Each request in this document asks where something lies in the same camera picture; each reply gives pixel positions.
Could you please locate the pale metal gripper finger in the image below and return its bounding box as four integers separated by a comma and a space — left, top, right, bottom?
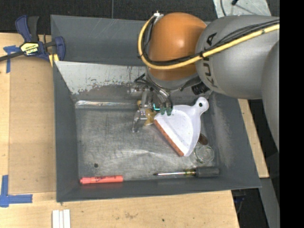
132, 110, 148, 133

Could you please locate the yellow-brown toy piece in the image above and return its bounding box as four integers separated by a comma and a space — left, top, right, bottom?
144, 108, 158, 126

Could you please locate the white dustpan with red-brown edge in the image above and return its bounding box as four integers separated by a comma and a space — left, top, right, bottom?
153, 96, 210, 158

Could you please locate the grey metal bin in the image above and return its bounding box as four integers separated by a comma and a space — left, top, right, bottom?
49, 14, 262, 203

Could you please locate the clear glass cup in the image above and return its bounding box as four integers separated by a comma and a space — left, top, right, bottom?
193, 144, 215, 164

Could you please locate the orange marker pen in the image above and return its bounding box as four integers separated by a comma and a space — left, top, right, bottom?
79, 175, 124, 185

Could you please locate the black-handled screwdriver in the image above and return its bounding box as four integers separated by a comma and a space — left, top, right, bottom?
152, 166, 220, 179

